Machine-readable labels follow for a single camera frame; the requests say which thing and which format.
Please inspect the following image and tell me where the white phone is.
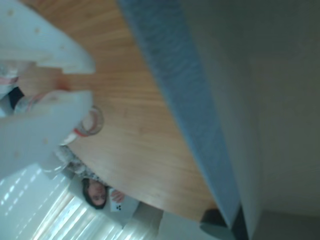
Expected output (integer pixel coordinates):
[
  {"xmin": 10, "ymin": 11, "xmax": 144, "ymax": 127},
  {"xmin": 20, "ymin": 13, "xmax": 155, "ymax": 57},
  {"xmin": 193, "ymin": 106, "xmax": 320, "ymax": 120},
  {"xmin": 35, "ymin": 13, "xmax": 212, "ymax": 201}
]
[{"xmin": 109, "ymin": 197, "xmax": 140, "ymax": 213}]

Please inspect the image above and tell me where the grey cardboard box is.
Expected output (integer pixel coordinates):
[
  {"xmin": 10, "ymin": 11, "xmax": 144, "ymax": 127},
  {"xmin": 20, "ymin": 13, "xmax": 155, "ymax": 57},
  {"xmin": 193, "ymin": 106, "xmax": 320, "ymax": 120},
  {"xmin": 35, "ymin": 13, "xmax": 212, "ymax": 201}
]
[{"xmin": 116, "ymin": 0, "xmax": 320, "ymax": 240}]

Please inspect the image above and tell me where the person's hand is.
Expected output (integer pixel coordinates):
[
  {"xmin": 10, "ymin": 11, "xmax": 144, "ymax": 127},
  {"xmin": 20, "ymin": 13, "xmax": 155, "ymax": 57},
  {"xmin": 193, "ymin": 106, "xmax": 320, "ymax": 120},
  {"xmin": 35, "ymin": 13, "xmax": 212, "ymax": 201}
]
[{"xmin": 110, "ymin": 189, "xmax": 126, "ymax": 203}]

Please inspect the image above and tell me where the white curtain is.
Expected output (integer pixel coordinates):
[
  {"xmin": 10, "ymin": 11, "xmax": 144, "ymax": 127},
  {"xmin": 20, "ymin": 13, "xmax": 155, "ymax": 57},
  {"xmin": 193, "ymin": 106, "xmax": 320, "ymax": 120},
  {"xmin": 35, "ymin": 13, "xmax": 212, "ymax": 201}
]
[{"xmin": 0, "ymin": 162, "xmax": 126, "ymax": 240}]

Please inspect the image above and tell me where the person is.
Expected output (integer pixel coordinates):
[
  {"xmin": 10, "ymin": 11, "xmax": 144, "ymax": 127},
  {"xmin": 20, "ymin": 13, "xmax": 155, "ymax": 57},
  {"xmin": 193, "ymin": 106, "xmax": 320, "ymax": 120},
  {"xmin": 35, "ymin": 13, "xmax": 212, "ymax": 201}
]
[{"xmin": 56, "ymin": 144, "xmax": 126, "ymax": 212}]

